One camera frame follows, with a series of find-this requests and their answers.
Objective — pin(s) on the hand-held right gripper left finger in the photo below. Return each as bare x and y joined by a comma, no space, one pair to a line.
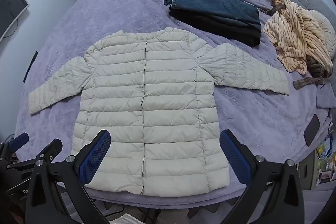
95,155

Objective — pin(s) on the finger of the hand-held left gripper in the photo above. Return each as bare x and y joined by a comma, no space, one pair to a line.
22,138
51,146

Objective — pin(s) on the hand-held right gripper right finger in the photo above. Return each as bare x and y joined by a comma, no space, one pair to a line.
235,158

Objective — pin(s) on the cream quilted down jacket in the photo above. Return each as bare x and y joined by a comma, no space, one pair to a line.
162,98

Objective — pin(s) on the cluttered bedside table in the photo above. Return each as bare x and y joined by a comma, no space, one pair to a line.
305,171

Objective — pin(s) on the black phone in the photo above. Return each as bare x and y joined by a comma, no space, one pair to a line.
312,129

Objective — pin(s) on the brown cloth belt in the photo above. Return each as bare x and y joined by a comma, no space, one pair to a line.
307,82

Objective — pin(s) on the beige striped cloth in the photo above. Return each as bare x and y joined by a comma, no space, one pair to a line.
288,40

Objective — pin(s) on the folded black pants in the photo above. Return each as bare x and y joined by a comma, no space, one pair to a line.
223,27

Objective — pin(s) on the purple plush blanket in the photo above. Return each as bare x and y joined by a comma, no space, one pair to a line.
105,16

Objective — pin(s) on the folded blue jeans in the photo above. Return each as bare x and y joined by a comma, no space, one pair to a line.
215,7

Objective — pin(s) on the cream pillow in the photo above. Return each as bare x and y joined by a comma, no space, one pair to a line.
325,27

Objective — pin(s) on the wall-mounted flat screen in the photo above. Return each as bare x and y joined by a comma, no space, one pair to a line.
11,8

